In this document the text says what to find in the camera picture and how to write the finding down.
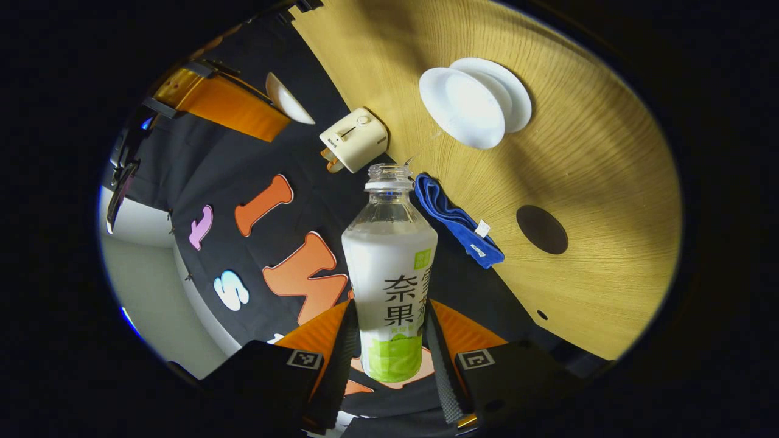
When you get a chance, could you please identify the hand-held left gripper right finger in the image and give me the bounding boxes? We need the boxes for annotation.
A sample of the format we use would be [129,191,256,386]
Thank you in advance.
[424,299,585,429]

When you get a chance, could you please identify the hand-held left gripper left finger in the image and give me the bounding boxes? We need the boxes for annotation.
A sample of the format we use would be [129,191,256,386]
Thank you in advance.
[198,298,361,436]

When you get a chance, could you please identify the clear water bottle green label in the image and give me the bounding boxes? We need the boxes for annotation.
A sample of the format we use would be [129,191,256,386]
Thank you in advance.
[341,163,438,384]

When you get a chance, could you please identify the dark brown round coaster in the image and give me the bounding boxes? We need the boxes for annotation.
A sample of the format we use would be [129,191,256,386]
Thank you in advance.
[516,205,569,255]

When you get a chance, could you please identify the white teacup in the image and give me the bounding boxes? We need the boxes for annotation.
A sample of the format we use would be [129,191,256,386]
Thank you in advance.
[419,67,506,150]

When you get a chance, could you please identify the white toaster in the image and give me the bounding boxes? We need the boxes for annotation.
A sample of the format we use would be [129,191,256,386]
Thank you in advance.
[319,108,388,174]

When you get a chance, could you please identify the blue towel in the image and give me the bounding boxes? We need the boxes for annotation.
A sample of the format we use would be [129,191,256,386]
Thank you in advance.
[414,173,506,269]

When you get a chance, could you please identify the white saucer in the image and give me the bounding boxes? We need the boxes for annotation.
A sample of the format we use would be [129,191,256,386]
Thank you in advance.
[450,58,533,133]

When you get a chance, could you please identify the white toaster cable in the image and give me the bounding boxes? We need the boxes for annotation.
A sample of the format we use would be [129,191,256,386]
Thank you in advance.
[404,130,443,167]

